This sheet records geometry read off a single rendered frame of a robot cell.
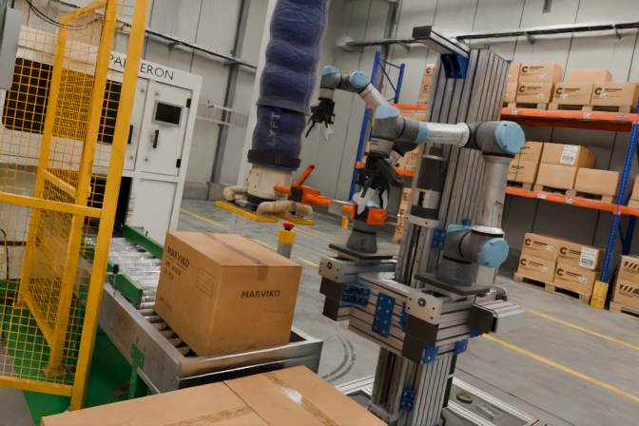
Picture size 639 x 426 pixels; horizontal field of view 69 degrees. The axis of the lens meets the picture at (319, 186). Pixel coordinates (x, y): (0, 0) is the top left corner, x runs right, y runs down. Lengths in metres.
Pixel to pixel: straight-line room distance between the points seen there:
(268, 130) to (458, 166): 0.85
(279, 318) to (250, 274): 0.27
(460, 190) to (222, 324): 1.16
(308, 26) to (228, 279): 1.05
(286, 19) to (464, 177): 1.01
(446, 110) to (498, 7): 9.54
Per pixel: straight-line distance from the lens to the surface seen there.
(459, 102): 2.23
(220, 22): 12.09
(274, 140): 1.89
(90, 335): 2.56
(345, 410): 1.89
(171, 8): 11.53
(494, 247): 1.81
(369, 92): 2.21
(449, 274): 1.93
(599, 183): 8.65
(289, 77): 1.90
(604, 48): 10.54
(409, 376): 2.33
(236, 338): 2.05
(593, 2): 10.94
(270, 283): 2.04
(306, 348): 2.21
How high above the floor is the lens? 1.41
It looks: 3 degrees down
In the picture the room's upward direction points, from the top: 10 degrees clockwise
